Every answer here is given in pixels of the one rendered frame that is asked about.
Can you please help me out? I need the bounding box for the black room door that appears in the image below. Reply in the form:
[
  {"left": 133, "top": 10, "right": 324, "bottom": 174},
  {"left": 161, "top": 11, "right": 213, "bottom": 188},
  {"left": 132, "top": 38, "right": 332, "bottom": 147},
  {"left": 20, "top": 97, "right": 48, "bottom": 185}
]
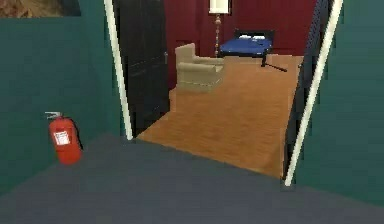
[{"left": 112, "top": 0, "right": 171, "bottom": 138}]

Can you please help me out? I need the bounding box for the red fire extinguisher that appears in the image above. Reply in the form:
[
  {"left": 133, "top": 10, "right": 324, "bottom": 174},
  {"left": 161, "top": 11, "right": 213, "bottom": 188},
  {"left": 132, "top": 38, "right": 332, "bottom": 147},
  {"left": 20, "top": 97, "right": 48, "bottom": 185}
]
[{"left": 44, "top": 111, "right": 84, "bottom": 166}]

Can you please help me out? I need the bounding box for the blue bed with black frame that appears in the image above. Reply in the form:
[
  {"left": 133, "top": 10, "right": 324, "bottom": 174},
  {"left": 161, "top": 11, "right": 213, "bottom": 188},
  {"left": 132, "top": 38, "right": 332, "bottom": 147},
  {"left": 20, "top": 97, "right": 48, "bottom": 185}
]
[{"left": 219, "top": 28, "right": 288, "bottom": 73}]

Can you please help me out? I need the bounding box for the beige armchair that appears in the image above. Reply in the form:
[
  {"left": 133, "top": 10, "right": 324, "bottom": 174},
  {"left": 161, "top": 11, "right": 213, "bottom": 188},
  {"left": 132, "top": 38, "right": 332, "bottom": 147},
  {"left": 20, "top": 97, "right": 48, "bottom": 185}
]
[{"left": 174, "top": 42, "right": 225, "bottom": 94}]

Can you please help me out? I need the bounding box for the framed brown picture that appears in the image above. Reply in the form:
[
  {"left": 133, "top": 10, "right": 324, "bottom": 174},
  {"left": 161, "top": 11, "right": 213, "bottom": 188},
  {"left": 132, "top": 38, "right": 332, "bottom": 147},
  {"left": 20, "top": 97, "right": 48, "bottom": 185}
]
[{"left": 0, "top": 0, "right": 82, "bottom": 19}]

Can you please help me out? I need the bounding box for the floor lamp with white shade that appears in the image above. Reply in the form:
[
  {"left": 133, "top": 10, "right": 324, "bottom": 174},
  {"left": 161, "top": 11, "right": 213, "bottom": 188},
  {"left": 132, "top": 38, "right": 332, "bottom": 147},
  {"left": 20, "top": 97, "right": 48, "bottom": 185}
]
[{"left": 208, "top": 0, "right": 232, "bottom": 58}]

